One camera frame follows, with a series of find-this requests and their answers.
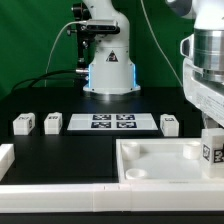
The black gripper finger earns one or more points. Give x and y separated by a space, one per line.
208 122

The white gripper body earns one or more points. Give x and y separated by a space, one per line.
205 95

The white square tabletop part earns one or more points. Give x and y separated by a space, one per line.
158 161

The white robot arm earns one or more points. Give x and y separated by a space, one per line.
112 73

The white marker sheet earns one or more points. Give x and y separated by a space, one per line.
112 122

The white left fence piece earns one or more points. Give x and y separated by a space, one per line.
7 157

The black camera on stand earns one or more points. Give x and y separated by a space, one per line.
86 31

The white front fence rail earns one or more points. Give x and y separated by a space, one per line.
111 197

